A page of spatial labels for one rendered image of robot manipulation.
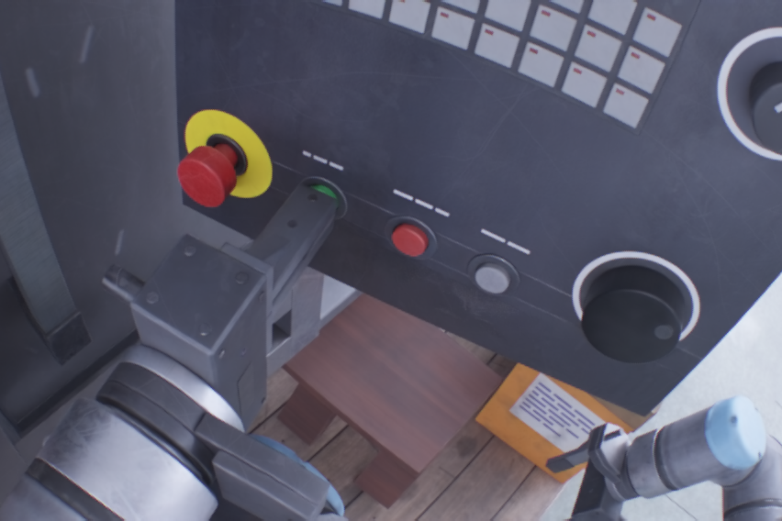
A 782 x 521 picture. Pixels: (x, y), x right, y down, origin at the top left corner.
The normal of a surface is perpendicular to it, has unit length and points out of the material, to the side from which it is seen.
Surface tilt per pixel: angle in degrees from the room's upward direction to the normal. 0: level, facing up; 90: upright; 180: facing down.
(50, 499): 13
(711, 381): 0
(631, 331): 90
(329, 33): 90
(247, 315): 88
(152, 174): 87
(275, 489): 21
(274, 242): 31
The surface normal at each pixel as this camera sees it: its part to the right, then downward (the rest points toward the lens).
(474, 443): 0.17, -0.60
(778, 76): -0.48, -0.74
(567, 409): -0.62, 0.54
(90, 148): 0.76, 0.56
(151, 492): 0.58, -0.33
